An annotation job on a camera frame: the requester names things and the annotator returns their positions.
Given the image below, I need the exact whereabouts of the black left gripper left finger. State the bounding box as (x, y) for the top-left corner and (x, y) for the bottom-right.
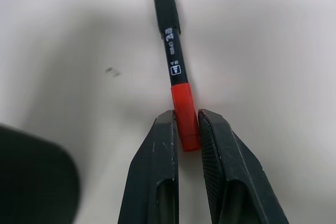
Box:
(125, 110), (182, 224)

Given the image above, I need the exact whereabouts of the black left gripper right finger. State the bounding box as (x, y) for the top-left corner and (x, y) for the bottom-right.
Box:
(197, 108), (289, 224)

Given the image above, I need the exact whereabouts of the wide black cup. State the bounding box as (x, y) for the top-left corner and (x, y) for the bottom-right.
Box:
(0, 124), (80, 224)

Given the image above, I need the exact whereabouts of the red and black marker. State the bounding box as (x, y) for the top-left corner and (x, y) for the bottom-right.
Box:
(151, 0), (202, 153)

